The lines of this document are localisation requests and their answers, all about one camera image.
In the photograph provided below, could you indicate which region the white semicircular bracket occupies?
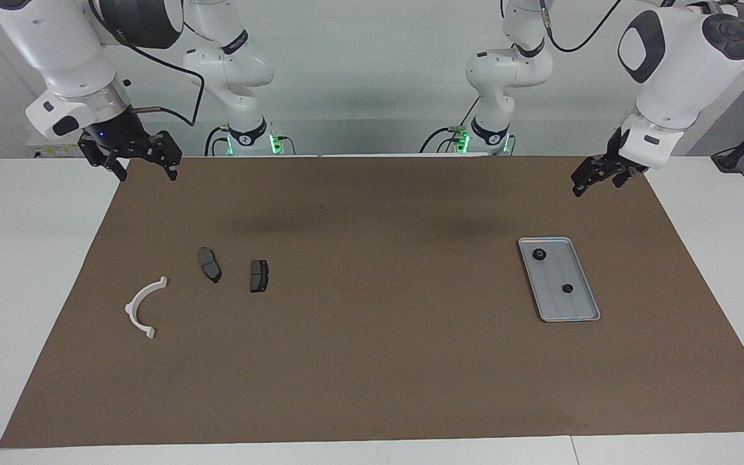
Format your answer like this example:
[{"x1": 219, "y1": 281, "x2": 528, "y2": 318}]
[{"x1": 125, "y1": 276, "x2": 169, "y2": 341}]

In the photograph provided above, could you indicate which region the long dark brake pad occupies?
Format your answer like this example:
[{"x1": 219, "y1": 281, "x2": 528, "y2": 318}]
[{"x1": 198, "y1": 247, "x2": 223, "y2": 284}]

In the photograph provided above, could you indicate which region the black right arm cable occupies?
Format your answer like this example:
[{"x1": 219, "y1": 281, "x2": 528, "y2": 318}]
[{"x1": 88, "y1": 0, "x2": 207, "y2": 127}]

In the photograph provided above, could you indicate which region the short dark brake pad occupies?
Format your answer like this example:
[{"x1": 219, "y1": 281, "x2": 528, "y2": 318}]
[{"x1": 249, "y1": 259, "x2": 271, "y2": 294}]

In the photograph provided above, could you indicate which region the black base power cable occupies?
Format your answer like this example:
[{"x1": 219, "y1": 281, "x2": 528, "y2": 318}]
[
  {"x1": 418, "y1": 96, "x2": 480, "y2": 156},
  {"x1": 203, "y1": 125, "x2": 298, "y2": 157}
]

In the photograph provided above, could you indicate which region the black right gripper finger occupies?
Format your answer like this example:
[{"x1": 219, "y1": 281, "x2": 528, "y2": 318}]
[
  {"x1": 79, "y1": 141, "x2": 129, "y2": 182},
  {"x1": 145, "y1": 131, "x2": 183, "y2": 182}
]

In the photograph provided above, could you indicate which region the white wall power box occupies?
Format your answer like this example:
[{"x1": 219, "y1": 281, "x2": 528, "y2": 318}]
[{"x1": 28, "y1": 139, "x2": 88, "y2": 158}]

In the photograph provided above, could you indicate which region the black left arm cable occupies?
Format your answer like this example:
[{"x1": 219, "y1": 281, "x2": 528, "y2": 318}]
[{"x1": 537, "y1": 0, "x2": 625, "y2": 54}]

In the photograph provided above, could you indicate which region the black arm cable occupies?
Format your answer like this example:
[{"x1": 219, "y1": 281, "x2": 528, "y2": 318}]
[
  {"x1": 88, "y1": 0, "x2": 207, "y2": 127},
  {"x1": 537, "y1": 0, "x2": 625, "y2": 54}
]

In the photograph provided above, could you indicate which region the brown table mat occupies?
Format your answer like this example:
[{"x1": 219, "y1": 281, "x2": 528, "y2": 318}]
[{"x1": 0, "y1": 155, "x2": 744, "y2": 450}]

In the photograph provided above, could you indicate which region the silver metal tray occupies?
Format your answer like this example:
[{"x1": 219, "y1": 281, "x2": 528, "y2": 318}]
[{"x1": 518, "y1": 237, "x2": 601, "y2": 322}]

